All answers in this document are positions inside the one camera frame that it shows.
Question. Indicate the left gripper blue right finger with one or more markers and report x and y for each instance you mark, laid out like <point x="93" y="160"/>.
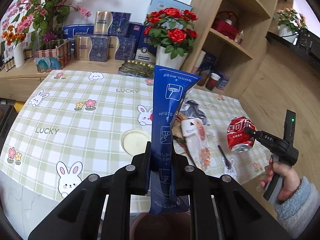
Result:
<point x="173" y="171"/>

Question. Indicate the white flower printed packet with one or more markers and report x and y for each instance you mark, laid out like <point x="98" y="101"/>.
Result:
<point x="196" y="140"/>

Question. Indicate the gold blue gift box left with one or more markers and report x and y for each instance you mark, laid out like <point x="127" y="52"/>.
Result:
<point x="91" y="48"/>

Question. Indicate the crushed red cola can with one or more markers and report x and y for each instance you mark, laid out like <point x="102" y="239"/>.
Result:
<point x="238" y="140"/>

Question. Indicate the red rose plant white pot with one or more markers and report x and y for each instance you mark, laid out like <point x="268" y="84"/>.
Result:
<point x="172" y="33"/>

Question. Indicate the brown paper bag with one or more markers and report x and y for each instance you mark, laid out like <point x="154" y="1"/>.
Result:
<point x="177" y="129"/>

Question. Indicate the light blue tall box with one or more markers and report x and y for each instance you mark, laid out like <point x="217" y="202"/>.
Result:
<point x="156" y="5"/>

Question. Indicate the small glass perfume bottle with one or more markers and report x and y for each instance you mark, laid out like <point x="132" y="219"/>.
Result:
<point x="239" y="37"/>

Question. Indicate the gold blue gift box right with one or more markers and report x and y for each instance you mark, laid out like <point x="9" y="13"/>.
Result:
<point x="121" y="48"/>

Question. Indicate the gold blue gift box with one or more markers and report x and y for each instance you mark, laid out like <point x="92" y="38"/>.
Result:
<point x="111" y="23"/>
<point x="121" y="48"/>
<point x="91" y="48"/>

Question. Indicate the white round lid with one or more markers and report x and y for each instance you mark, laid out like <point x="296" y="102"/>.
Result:
<point x="134" y="141"/>

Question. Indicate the orange flowers white vase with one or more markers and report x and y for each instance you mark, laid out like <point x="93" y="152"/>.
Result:
<point x="15" y="39"/>

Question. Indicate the wooden shelf unit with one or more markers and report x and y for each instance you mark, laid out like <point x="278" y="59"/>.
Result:
<point x="238" y="62"/>

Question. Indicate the gold blue gift box upper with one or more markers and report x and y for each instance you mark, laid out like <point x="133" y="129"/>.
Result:
<point x="111" y="23"/>

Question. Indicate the colourful tin flower box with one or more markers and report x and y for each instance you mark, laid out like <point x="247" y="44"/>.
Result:
<point x="55" y="57"/>

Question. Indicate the green gold decorative tray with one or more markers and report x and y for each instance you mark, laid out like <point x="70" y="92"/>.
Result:
<point x="137" y="69"/>

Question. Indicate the right hand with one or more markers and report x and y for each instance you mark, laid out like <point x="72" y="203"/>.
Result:
<point x="291" y="180"/>

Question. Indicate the small blue purple box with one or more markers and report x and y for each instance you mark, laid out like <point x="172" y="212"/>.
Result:
<point x="222" y="81"/>

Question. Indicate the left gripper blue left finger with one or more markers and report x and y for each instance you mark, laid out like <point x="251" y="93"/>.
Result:
<point x="146" y="168"/>

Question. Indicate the brown plastic trash bin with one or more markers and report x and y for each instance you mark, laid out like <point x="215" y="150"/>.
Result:
<point x="169" y="226"/>

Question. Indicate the silver foil wrapper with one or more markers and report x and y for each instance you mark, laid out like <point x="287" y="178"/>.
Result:
<point x="190" y="109"/>

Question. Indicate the peach rose plant white pot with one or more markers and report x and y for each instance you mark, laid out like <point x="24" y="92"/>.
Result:
<point x="290" y="24"/>

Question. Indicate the stack of pastel paper cups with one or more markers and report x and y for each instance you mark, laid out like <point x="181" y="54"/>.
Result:
<point x="198" y="61"/>

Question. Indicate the pink blossom flower arrangement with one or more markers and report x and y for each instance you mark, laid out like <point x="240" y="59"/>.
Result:
<point x="42" y="18"/>

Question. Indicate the red cup white rim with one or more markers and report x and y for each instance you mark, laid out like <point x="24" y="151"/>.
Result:
<point x="212" y="81"/>

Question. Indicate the green plaid rabbit tablecloth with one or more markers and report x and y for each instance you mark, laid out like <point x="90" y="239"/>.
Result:
<point x="71" y="116"/>

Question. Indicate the blue cardboard box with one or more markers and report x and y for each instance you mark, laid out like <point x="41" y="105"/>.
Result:
<point x="170" y="86"/>

